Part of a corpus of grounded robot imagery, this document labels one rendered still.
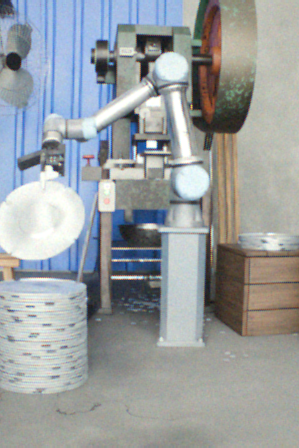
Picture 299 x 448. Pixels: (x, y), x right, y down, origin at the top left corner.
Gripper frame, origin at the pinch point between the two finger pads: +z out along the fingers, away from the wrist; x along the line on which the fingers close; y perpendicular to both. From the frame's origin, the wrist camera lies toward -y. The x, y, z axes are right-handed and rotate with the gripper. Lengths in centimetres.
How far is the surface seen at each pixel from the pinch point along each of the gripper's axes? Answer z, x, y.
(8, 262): 1.4, 37.0, -14.6
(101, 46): -129, 20, 21
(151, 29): -139, 14, 48
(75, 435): 79, 4, 11
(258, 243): -15, 45, 86
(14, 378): 55, 23, -7
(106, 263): -35, 84, 25
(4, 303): 39.0, 7.5, -9.4
